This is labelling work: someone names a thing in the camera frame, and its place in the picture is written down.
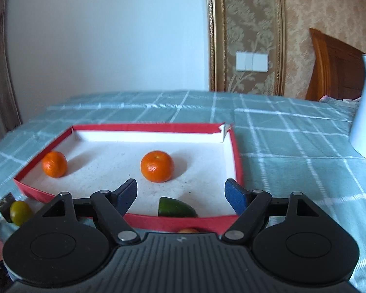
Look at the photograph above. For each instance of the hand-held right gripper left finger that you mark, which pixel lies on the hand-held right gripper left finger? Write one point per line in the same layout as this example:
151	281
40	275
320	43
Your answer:
125	196

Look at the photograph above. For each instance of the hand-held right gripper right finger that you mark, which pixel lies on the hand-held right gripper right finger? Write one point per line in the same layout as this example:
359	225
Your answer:
235	197

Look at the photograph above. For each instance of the small yellow-green fruit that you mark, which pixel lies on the small yellow-green fruit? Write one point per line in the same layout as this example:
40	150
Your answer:
19	213

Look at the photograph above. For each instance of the red cardboard box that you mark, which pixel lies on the red cardboard box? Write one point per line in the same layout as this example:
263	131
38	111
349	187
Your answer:
109	161

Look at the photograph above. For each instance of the large orange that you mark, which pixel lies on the large orange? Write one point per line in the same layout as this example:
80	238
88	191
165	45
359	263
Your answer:
157	166

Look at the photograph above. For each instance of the green cucumber wedge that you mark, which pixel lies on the green cucumber wedge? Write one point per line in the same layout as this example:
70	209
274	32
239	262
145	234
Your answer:
173	209

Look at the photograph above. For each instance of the small orange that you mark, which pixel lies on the small orange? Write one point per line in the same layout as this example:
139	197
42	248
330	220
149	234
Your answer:
55	164

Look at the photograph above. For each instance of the pink cloth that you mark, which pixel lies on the pink cloth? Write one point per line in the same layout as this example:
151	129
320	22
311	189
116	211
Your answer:
338	99

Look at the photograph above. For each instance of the beige curtain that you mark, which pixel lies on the beige curtain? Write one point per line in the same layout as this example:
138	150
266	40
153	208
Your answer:
0	67

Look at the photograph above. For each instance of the wooden chair back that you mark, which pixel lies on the wooden chair back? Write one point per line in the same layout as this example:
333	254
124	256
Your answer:
332	70

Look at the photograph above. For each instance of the white wall switch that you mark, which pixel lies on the white wall switch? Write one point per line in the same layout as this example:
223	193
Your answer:
244	61
260	62

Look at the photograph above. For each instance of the gold wall panel frame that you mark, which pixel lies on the gold wall panel frame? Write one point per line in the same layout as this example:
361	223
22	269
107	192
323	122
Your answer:
216	36

